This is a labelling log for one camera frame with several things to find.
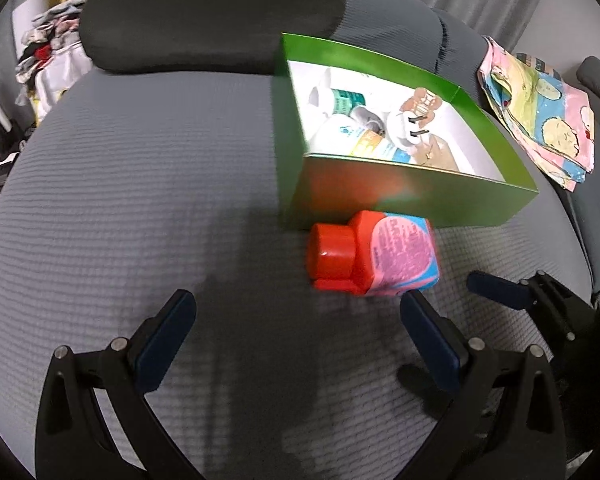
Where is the orange bottle pink label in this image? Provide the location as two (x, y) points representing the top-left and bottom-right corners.
(306, 210), (440, 297)

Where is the clear plastic cup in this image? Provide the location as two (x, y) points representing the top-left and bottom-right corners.
(352, 106), (385, 133)

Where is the green cardboard box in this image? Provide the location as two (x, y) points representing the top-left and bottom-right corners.
(271, 32), (540, 231)

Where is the white board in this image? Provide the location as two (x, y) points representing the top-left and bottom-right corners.
(11, 0), (48, 28)

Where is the black cushion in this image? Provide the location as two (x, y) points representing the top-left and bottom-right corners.
(80, 0), (348, 75)

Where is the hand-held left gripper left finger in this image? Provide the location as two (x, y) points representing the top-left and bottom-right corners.
(34, 289), (198, 480)

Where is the grey sofa backrest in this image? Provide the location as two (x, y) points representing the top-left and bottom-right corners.
(325, 0), (496, 106)

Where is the colourful printed cloth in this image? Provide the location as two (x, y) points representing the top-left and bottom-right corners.
(476, 35), (597, 192)

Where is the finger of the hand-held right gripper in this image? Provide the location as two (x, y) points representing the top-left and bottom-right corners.
(466, 270), (596, 341)

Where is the amber vial strip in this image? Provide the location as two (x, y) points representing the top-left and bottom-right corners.
(399, 86), (445, 117)
(412, 137), (460, 173)

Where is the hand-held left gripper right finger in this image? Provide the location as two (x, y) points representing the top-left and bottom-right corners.
(400, 290), (567, 480)

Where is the small white bottle green label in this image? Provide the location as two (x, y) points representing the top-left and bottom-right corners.
(307, 85), (367, 117)

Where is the pile of clothes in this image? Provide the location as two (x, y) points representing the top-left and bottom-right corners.
(15, 0), (95, 128)

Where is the white plug-in device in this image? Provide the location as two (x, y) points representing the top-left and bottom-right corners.
(386, 109), (433, 153)

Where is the white bottle blue orange label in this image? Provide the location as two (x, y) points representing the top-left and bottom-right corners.
(312, 114), (413, 163)

